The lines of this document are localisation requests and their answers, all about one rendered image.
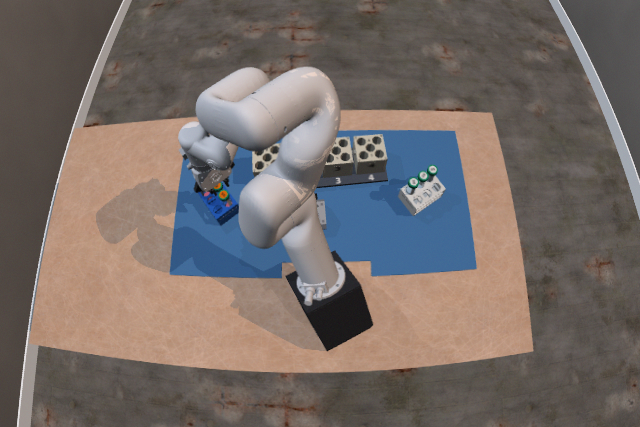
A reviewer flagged blue tube rack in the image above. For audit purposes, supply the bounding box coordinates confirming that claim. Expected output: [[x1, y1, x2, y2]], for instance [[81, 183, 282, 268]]
[[198, 192, 239, 225]]

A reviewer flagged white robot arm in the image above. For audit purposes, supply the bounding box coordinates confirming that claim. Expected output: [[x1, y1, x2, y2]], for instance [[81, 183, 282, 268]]
[[178, 67, 346, 306]]

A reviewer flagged blue flat mat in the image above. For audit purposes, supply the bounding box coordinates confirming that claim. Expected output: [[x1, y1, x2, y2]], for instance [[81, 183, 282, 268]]
[[170, 130, 477, 278]]

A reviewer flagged white tube rack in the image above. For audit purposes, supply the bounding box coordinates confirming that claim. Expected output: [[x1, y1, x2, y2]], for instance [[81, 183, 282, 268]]
[[398, 176, 445, 216]]

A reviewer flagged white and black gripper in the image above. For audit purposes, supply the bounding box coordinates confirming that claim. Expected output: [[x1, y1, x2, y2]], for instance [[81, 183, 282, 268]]
[[191, 162, 234, 196]]

